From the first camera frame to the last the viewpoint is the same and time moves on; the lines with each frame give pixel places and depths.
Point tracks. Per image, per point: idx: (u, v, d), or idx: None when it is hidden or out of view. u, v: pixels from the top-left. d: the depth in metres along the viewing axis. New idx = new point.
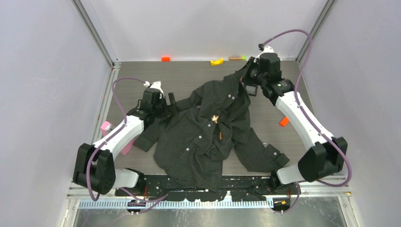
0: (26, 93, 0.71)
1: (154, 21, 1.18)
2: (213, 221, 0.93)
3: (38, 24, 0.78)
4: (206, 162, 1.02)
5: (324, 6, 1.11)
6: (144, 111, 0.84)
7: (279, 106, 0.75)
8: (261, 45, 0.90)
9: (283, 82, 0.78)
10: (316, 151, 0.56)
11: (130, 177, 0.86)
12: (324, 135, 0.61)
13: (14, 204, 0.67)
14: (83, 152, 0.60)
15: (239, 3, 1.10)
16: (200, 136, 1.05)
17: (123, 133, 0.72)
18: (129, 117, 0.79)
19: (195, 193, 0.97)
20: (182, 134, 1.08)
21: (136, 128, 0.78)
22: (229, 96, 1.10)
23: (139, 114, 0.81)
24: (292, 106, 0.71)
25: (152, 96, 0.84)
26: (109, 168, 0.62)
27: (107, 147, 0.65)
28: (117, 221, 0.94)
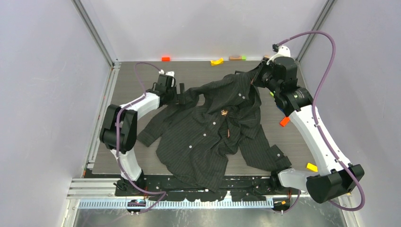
0: (26, 93, 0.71)
1: (154, 21, 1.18)
2: (213, 221, 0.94)
3: (38, 24, 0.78)
4: (210, 161, 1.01)
5: (324, 6, 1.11)
6: (159, 92, 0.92)
7: (293, 119, 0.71)
8: (275, 46, 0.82)
9: (301, 93, 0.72)
10: (331, 179, 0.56)
11: (134, 165, 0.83)
12: (340, 163, 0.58)
13: (14, 205, 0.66)
14: (112, 109, 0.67)
15: (240, 3, 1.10)
16: (204, 134, 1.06)
17: (143, 102, 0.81)
18: (148, 93, 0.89)
19: (195, 193, 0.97)
20: (188, 130, 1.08)
21: (153, 102, 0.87)
22: (239, 95, 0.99)
23: (154, 93, 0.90)
24: (309, 124, 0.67)
25: (168, 78, 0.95)
26: (134, 127, 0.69)
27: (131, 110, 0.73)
28: (117, 221, 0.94)
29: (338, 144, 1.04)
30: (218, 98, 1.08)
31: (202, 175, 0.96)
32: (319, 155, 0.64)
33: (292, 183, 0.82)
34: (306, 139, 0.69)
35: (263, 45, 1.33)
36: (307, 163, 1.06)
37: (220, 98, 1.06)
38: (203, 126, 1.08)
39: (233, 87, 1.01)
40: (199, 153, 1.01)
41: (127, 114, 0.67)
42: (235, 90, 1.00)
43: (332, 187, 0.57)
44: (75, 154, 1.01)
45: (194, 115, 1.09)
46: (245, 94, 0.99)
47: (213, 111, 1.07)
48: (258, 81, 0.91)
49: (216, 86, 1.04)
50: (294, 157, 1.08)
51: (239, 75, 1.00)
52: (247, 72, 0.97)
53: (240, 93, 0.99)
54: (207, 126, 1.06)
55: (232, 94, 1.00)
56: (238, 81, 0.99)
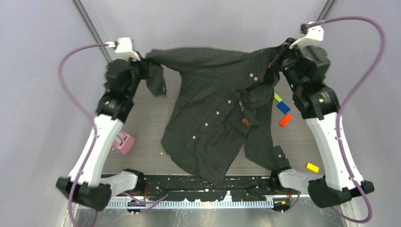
0: (27, 94, 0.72)
1: (154, 21, 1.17)
2: (213, 221, 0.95)
3: (38, 24, 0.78)
4: (216, 153, 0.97)
5: (324, 6, 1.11)
6: (115, 104, 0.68)
7: (312, 125, 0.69)
8: (305, 28, 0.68)
9: (330, 99, 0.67)
10: (341, 197, 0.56)
11: (125, 183, 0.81)
12: (353, 181, 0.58)
13: (15, 205, 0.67)
14: (62, 187, 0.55)
15: (240, 3, 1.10)
16: (206, 124, 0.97)
17: (97, 147, 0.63)
18: (98, 121, 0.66)
19: (195, 193, 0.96)
20: (188, 120, 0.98)
21: (112, 130, 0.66)
22: (251, 76, 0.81)
23: (109, 109, 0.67)
24: (330, 135, 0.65)
25: (113, 81, 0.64)
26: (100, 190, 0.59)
27: (83, 178, 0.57)
28: (117, 221, 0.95)
29: None
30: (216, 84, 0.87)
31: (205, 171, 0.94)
32: (332, 165, 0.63)
33: (293, 185, 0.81)
34: (320, 144, 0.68)
35: (263, 45, 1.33)
36: (307, 163, 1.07)
37: (221, 83, 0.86)
38: (206, 115, 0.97)
39: (238, 68, 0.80)
40: (204, 144, 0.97)
41: (81, 190, 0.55)
42: (245, 68, 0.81)
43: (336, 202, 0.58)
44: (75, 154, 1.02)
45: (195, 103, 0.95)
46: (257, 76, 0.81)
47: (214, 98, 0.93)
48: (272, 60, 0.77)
49: (217, 68, 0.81)
50: (294, 157, 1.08)
51: (246, 54, 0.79)
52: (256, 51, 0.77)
53: (251, 72, 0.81)
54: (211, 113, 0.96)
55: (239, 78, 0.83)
56: (244, 62, 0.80)
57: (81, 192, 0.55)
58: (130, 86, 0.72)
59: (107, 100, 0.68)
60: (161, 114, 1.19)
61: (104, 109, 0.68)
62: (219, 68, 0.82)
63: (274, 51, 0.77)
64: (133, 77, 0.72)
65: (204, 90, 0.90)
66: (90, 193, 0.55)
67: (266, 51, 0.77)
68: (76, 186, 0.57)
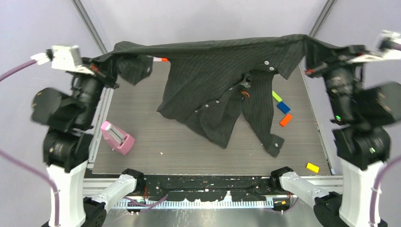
0: None
1: (154, 21, 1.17)
2: (212, 221, 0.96)
3: (38, 25, 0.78)
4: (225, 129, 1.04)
5: (325, 5, 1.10)
6: (63, 149, 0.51)
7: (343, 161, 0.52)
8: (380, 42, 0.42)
9: (383, 145, 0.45)
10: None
11: (123, 191, 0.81)
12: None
13: None
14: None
15: (239, 3, 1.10)
16: (207, 105, 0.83)
17: (64, 197, 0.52)
18: (54, 172, 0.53)
19: (195, 193, 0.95)
20: (184, 103, 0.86)
21: (75, 172, 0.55)
22: (265, 63, 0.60)
23: (58, 156, 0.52)
24: (363, 180, 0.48)
25: (60, 124, 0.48)
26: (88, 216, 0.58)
27: None
28: (117, 221, 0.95)
29: None
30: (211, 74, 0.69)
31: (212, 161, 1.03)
32: (353, 205, 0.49)
33: (297, 193, 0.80)
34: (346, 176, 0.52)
35: None
36: (307, 162, 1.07)
37: (220, 73, 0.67)
38: (203, 100, 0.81)
39: (247, 56, 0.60)
40: (206, 121, 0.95)
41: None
42: (261, 53, 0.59)
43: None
44: None
45: (188, 92, 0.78)
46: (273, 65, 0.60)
47: (212, 84, 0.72)
48: (310, 64, 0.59)
49: (212, 59, 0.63)
50: (294, 157, 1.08)
51: (264, 40, 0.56)
52: (274, 38, 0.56)
53: (265, 59, 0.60)
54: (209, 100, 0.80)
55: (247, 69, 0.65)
56: (261, 48, 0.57)
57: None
58: (78, 117, 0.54)
59: (49, 143, 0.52)
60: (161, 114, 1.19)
61: (52, 154, 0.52)
62: (219, 56, 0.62)
63: (301, 40, 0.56)
64: (83, 105, 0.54)
65: (200, 78, 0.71)
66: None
67: (291, 38, 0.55)
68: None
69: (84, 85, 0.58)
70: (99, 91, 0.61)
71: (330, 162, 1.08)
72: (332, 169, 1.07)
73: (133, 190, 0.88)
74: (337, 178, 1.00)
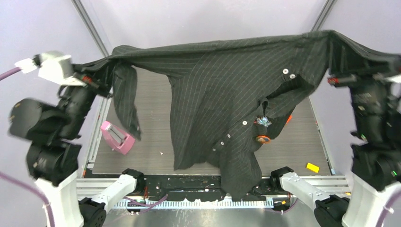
0: None
1: (154, 21, 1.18)
2: (213, 221, 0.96)
3: (39, 24, 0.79)
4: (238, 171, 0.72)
5: (324, 6, 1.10)
6: (45, 165, 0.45)
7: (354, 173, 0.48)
8: None
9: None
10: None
11: (124, 190, 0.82)
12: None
13: None
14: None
15: (239, 3, 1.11)
16: (222, 143, 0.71)
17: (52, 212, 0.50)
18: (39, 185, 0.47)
19: (195, 192, 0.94)
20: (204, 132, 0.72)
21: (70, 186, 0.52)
22: (285, 72, 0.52)
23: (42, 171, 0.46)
24: (379, 201, 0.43)
25: (42, 136, 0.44)
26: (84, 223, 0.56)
27: None
28: (117, 221, 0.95)
29: (339, 144, 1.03)
30: (228, 83, 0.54)
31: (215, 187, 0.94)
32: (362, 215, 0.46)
33: (298, 194, 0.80)
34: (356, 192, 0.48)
35: None
36: (307, 162, 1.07)
37: (231, 95, 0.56)
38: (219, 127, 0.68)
39: (262, 63, 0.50)
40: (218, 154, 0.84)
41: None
42: (277, 57, 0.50)
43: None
44: None
45: (207, 107, 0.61)
46: (293, 72, 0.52)
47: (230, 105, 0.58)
48: (336, 72, 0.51)
49: (219, 69, 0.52)
50: (294, 157, 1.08)
51: (279, 39, 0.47)
52: (292, 36, 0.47)
53: (284, 67, 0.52)
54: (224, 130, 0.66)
55: (269, 83, 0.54)
56: (278, 50, 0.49)
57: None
58: (63, 129, 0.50)
59: (32, 154, 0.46)
60: (161, 114, 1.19)
61: (35, 169, 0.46)
62: (228, 63, 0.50)
63: (324, 37, 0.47)
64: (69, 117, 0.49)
65: (209, 100, 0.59)
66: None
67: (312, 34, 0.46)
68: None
69: (74, 93, 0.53)
70: (89, 101, 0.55)
71: (330, 161, 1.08)
72: (332, 169, 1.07)
73: (133, 191, 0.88)
74: (337, 178, 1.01)
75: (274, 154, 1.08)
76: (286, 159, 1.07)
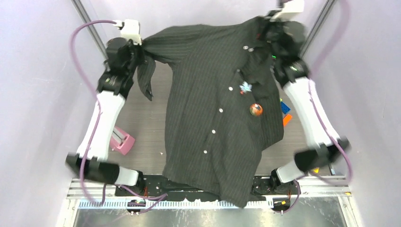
0: (28, 94, 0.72)
1: (154, 21, 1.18)
2: (213, 221, 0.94)
3: (38, 24, 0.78)
4: (240, 142, 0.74)
5: (325, 6, 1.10)
6: (117, 82, 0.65)
7: (291, 91, 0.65)
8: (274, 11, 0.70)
9: (292, 48, 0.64)
10: (320, 152, 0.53)
11: (126, 177, 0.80)
12: (330, 134, 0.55)
13: (16, 204, 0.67)
14: (72, 165, 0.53)
15: (240, 3, 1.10)
16: (214, 131, 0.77)
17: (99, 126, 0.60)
18: (100, 98, 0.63)
19: (195, 193, 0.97)
20: (193, 133, 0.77)
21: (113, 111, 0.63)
22: (245, 48, 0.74)
23: (109, 86, 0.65)
24: (305, 96, 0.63)
25: (117, 59, 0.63)
26: (106, 165, 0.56)
27: (92, 154, 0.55)
28: (117, 221, 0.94)
29: None
30: (208, 64, 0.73)
31: (225, 191, 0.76)
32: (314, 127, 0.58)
33: (291, 175, 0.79)
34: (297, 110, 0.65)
35: None
36: None
37: (216, 71, 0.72)
38: (209, 117, 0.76)
39: (230, 42, 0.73)
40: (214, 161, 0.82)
41: (92, 167, 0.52)
42: (238, 41, 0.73)
43: (318, 159, 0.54)
44: None
45: (200, 94, 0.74)
46: (251, 47, 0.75)
47: (213, 86, 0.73)
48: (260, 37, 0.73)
49: (202, 49, 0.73)
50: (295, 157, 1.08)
51: (235, 26, 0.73)
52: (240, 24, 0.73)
53: (244, 45, 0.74)
54: (217, 108, 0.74)
55: (238, 57, 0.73)
56: (236, 32, 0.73)
57: (91, 168, 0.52)
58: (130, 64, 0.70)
59: (106, 79, 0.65)
60: (161, 114, 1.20)
61: (106, 85, 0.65)
62: (204, 43, 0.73)
63: (255, 22, 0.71)
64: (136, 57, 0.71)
65: (200, 82, 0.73)
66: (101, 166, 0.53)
67: (251, 23, 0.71)
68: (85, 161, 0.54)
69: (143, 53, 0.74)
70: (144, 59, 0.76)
71: None
72: (332, 169, 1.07)
73: (134, 184, 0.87)
74: (337, 178, 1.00)
75: (274, 154, 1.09)
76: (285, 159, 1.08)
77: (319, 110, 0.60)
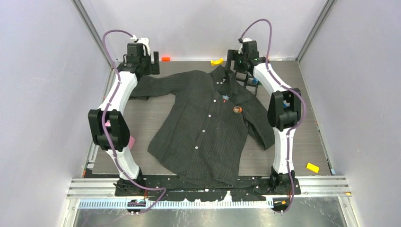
0: (28, 93, 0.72)
1: (154, 21, 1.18)
2: (213, 221, 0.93)
3: (39, 23, 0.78)
4: (224, 134, 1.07)
5: (324, 6, 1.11)
6: (131, 66, 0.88)
7: (256, 74, 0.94)
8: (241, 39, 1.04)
9: (251, 49, 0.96)
10: (276, 96, 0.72)
11: (129, 166, 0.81)
12: (283, 87, 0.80)
13: (15, 205, 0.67)
14: (94, 117, 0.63)
15: (240, 4, 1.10)
16: (204, 131, 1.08)
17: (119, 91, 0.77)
18: (121, 74, 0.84)
19: (195, 193, 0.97)
20: (187, 133, 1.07)
21: (131, 83, 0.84)
22: (218, 82, 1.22)
23: (128, 68, 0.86)
24: (264, 70, 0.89)
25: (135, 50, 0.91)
26: (122, 123, 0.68)
27: (113, 107, 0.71)
28: (117, 221, 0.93)
29: (338, 143, 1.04)
30: (199, 91, 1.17)
31: (218, 170, 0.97)
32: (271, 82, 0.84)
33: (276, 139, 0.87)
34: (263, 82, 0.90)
35: (261, 45, 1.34)
36: (307, 163, 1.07)
37: (202, 94, 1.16)
38: (201, 121, 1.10)
39: (208, 77, 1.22)
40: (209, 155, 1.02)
41: (111, 117, 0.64)
42: (213, 79, 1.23)
43: (278, 103, 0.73)
44: (75, 154, 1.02)
45: (189, 111, 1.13)
46: (222, 81, 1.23)
47: (202, 101, 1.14)
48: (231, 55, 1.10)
49: (193, 82, 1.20)
50: (294, 157, 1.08)
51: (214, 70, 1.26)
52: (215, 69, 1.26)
53: (217, 80, 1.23)
54: (205, 115, 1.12)
55: (214, 86, 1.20)
56: (211, 74, 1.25)
57: (111, 117, 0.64)
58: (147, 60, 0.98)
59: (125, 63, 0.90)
60: (161, 114, 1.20)
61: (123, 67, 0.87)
62: (194, 78, 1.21)
63: (221, 69, 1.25)
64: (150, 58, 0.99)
65: (192, 101, 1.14)
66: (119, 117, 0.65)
67: (218, 70, 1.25)
68: (106, 116, 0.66)
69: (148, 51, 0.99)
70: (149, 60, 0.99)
71: (330, 161, 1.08)
72: (332, 168, 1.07)
73: (136, 178, 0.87)
74: (337, 178, 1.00)
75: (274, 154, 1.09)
76: None
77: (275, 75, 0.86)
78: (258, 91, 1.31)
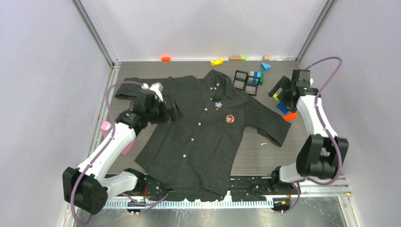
0: (27, 93, 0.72)
1: (153, 21, 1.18)
2: (213, 221, 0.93)
3: (38, 23, 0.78)
4: (213, 143, 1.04)
5: (324, 7, 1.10)
6: (135, 117, 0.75)
7: (299, 106, 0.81)
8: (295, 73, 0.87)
9: (301, 78, 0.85)
10: (314, 139, 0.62)
11: (123, 185, 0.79)
12: (327, 132, 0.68)
13: (15, 205, 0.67)
14: (68, 178, 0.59)
15: (240, 3, 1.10)
16: (193, 139, 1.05)
17: (107, 152, 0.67)
18: (117, 127, 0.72)
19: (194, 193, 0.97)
20: (176, 144, 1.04)
21: (125, 142, 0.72)
22: (211, 88, 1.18)
23: (127, 120, 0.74)
24: (309, 105, 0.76)
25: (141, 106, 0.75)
26: (98, 191, 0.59)
27: (91, 171, 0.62)
28: (117, 221, 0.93)
29: None
30: (190, 99, 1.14)
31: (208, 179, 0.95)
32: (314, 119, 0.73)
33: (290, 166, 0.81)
34: (305, 118, 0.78)
35: (261, 45, 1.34)
36: None
37: (194, 102, 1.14)
38: (191, 129, 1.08)
39: (200, 83, 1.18)
40: (199, 165, 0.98)
41: (85, 183, 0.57)
42: (207, 84, 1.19)
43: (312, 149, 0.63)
44: (75, 155, 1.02)
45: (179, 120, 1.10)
46: (214, 86, 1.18)
47: (193, 110, 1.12)
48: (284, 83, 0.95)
49: (184, 88, 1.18)
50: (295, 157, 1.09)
51: (213, 72, 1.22)
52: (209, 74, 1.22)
53: (211, 86, 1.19)
54: (195, 123, 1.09)
55: (207, 91, 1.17)
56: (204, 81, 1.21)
57: (85, 185, 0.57)
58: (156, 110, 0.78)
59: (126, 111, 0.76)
60: None
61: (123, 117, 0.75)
62: (185, 85, 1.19)
63: (213, 73, 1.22)
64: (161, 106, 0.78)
65: (183, 110, 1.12)
66: (94, 186, 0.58)
67: (211, 75, 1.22)
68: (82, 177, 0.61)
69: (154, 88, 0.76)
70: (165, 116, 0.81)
71: None
72: None
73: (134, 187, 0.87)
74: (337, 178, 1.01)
75: (274, 154, 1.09)
76: (285, 158, 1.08)
77: (322, 116, 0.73)
78: (258, 91, 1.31)
